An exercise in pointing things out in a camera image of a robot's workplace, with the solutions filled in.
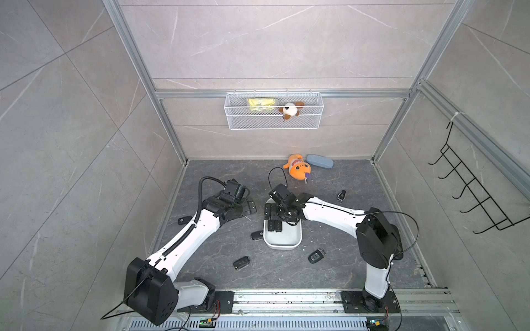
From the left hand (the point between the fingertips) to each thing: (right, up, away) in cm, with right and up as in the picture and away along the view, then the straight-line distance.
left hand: (245, 205), depth 82 cm
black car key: (+11, -11, +10) cm, 18 cm away
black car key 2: (+14, -11, +10) cm, 20 cm away
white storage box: (+19, -16, +8) cm, 26 cm away
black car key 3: (+4, -14, +7) cm, 16 cm away
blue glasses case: (+39, +21, +36) cm, 57 cm away
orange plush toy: (+25, +16, +23) cm, 37 cm away
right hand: (+11, -5, +7) cm, 14 cm away
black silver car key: (+29, -21, +2) cm, 36 cm away
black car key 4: (-2, -23, 0) cm, 23 cm away
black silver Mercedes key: (+46, +2, +20) cm, 50 cm away
